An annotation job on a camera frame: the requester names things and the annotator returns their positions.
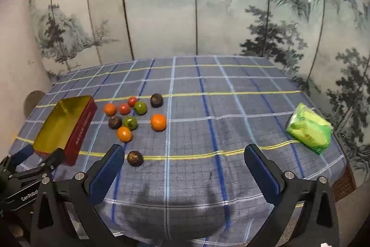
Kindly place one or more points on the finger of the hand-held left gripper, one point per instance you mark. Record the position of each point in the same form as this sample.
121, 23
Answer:
24, 153
55, 157

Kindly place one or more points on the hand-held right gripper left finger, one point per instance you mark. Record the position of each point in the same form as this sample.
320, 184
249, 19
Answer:
108, 171

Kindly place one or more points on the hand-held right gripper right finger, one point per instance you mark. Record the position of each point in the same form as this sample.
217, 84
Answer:
261, 174

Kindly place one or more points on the dark brown passion fruit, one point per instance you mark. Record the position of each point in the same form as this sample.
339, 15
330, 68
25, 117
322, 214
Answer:
156, 100
135, 158
115, 122

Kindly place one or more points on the red tin box gold inside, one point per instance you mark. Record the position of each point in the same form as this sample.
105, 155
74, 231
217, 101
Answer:
57, 125

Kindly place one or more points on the small orange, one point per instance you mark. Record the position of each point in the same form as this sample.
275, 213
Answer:
124, 134
110, 109

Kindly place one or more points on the red tomato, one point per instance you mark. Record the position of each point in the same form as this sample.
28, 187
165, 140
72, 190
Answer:
132, 101
124, 109

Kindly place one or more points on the large orange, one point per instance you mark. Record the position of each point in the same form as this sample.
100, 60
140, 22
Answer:
158, 122

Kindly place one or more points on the green tissue packet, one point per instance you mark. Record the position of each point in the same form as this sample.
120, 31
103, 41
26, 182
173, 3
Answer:
309, 129

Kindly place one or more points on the blue plaid tablecloth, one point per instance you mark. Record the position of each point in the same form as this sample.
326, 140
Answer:
202, 134

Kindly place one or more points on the landscape painting folding screen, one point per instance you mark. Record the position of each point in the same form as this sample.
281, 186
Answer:
173, 4

